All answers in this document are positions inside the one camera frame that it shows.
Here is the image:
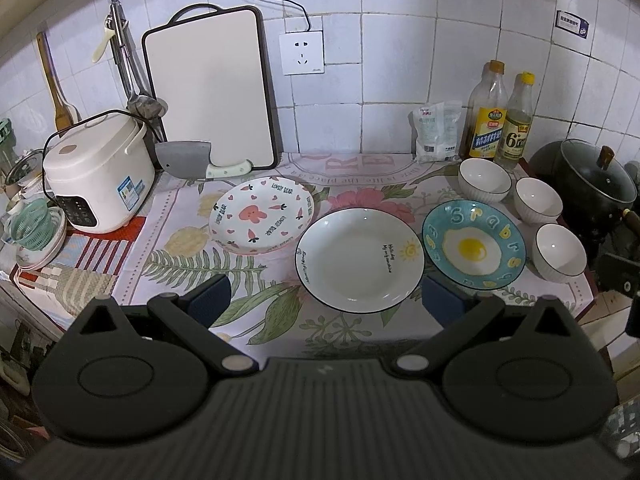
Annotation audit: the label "teal fried egg plate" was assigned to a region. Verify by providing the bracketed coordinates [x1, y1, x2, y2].
[422, 200, 526, 292]

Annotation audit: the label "white plate with sun drawing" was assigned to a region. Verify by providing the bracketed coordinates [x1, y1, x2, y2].
[295, 208, 425, 314]

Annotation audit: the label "white ribbed bowl front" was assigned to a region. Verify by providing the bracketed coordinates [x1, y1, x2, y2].
[533, 223, 587, 283]

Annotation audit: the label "white ribbed bowl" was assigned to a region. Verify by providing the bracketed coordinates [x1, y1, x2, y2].
[458, 158, 512, 204]
[514, 177, 563, 226]
[533, 223, 587, 283]

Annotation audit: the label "white plate pink rabbit carrots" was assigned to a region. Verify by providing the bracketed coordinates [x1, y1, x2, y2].
[208, 177, 314, 256]

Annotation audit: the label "striped red cloth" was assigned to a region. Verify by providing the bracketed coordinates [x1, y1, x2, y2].
[13, 216, 145, 324]

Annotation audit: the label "white rice cooker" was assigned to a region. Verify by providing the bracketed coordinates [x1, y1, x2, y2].
[43, 110, 155, 234]

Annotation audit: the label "vinegar bottle yellow cap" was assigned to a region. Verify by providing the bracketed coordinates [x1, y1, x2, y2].
[495, 72, 535, 171]

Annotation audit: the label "white bowl under strainer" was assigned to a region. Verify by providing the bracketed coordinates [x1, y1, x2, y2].
[13, 206, 68, 271]

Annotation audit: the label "green strainer basket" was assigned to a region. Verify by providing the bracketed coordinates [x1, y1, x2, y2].
[9, 198, 56, 252]

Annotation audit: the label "black wok with glass lid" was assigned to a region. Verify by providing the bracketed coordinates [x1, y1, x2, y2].
[528, 139, 639, 268]

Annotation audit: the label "white plastic salt bag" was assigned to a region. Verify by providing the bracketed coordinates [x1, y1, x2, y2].
[412, 101, 462, 164]

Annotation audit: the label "oil bottle yellow label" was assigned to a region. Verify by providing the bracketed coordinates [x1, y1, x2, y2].
[459, 60, 508, 159]

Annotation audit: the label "hanging steel ladle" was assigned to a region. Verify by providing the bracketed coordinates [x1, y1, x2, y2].
[110, 0, 166, 120]

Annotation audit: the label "glass pot lid left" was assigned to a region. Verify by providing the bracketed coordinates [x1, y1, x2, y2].
[6, 148, 43, 188]

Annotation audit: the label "wooden spatula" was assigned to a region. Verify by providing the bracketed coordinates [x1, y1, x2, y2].
[36, 32, 79, 131]

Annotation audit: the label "white cutting board black rim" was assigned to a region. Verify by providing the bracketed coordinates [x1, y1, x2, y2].
[141, 3, 278, 169]

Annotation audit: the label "cream plastic rice spoon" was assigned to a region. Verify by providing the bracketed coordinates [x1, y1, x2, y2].
[91, 14, 115, 63]

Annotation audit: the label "cleaver with white handle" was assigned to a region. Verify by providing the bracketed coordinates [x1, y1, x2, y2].
[155, 141, 253, 180]

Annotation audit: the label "white wall socket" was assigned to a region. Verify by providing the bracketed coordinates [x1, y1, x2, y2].
[279, 30, 324, 76]

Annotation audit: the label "blue white wall sticker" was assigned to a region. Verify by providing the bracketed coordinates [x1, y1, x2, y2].
[555, 10, 589, 39]

